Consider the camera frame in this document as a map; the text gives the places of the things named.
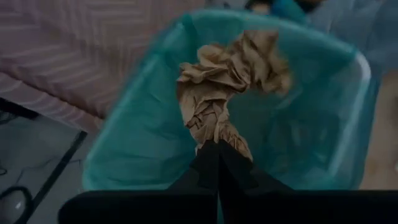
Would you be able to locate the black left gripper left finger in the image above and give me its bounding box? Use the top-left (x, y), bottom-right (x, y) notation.
top-left (57, 139), bottom-right (220, 224)

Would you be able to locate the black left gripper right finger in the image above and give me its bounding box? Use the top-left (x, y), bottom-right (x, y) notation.
top-left (219, 139), bottom-right (398, 224)

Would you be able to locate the teal drawstring trash bag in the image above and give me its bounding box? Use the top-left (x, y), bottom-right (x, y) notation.
top-left (81, 9), bottom-right (382, 191)

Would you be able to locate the brown paper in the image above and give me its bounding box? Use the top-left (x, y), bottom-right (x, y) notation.
top-left (176, 29), bottom-right (293, 162)

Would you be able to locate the teal trash bag packet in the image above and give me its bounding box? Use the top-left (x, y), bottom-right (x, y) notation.
top-left (269, 0), bottom-right (310, 24)

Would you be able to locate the pink chevron cloth cover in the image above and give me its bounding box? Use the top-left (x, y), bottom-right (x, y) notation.
top-left (0, 0), bottom-right (206, 134)

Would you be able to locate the black coiled cable ring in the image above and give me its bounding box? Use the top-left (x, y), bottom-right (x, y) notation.
top-left (0, 185), bottom-right (34, 224)

